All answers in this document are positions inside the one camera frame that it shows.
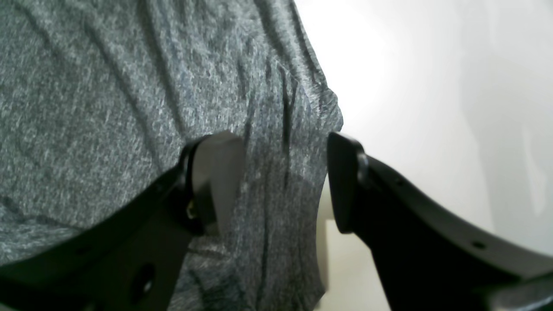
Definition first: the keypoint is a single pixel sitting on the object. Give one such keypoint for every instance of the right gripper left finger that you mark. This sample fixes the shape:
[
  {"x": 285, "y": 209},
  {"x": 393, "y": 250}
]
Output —
[{"x": 131, "y": 261}]

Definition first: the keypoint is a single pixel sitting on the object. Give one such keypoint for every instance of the grey long-sleeve T-shirt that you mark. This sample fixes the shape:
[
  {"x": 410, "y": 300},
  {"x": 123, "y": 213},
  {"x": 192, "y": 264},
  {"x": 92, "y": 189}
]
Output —
[{"x": 98, "y": 97}]

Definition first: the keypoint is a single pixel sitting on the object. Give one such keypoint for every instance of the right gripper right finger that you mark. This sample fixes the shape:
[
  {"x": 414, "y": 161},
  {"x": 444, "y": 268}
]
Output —
[{"x": 427, "y": 258}]

